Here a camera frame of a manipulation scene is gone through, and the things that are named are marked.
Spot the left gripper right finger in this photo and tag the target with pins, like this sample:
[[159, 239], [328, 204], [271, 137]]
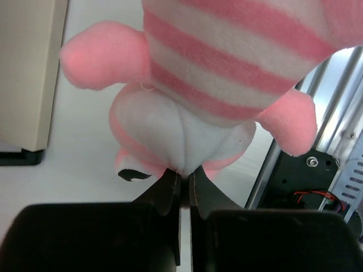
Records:
[[226, 237]]

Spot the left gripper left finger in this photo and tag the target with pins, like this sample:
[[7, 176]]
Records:
[[141, 235]]

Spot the beige three-tier shelf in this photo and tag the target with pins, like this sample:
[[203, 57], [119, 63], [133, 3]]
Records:
[[31, 37]]

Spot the slotted cable duct grey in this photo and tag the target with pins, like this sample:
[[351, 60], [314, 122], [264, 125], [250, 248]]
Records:
[[347, 186]]

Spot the aluminium rail base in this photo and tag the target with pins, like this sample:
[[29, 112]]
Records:
[[314, 130]]

